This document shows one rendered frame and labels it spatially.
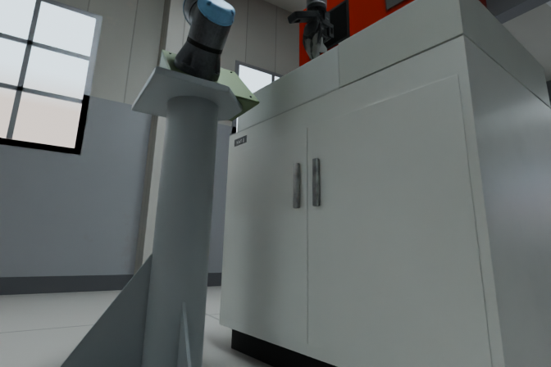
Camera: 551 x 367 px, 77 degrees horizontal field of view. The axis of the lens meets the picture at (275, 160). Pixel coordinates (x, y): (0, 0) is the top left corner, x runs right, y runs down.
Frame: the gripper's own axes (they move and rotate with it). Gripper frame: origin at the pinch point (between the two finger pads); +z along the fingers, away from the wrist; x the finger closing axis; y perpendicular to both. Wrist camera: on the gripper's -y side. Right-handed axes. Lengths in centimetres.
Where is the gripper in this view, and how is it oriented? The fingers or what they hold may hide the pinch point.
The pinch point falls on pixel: (312, 56)
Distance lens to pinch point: 126.1
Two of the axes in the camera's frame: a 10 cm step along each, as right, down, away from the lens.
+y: 7.8, 1.7, 6.0
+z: -0.2, 9.7, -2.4
